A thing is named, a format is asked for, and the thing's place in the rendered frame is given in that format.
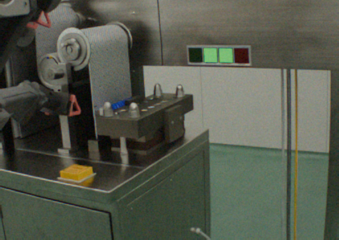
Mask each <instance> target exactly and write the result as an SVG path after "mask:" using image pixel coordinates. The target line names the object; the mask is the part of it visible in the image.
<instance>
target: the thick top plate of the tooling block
mask: <svg viewBox="0 0 339 240"><path fill-rule="evenodd" d="M136 104H137V106H138V110H139V115H140V117H135V118H131V117H129V111H130V106H129V105H124V106H122V107H120V108H118V109H115V110H113V114H114V115H113V116H110V117H104V116H102V115H99V116H97V117H96V124H97V134H98V135H105V136H112V137H124V138H131V139H139V138H142V137H143V136H145V135H147V134H149V133H150V132H152V131H155V130H156V129H158V128H160V127H162V126H164V112H163V111H166V110H168V109H170V108H171V107H173V106H174V105H182V112H183V115H185V114H186V113H189V112H190V111H193V95H191V94H185V97H176V96H175V93H163V95H161V96H154V94H151V95H150V96H148V97H145V98H144V100H143V101H139V102H138V103H136Z"/></svg>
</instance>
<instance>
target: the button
mask: <svg viewBox="0 0 339 240"><path fill-rule="evenodd" d="M92 173H93V172H92V167H91V166H83V165H78V164H73V165H71V166H69V167H68V168H66V169H64V170H62V171H60V176H61V178H65V179H70V180H77V181H80V180H81V179H84V178H86V177H88V176H90V175H92Z"/></svg>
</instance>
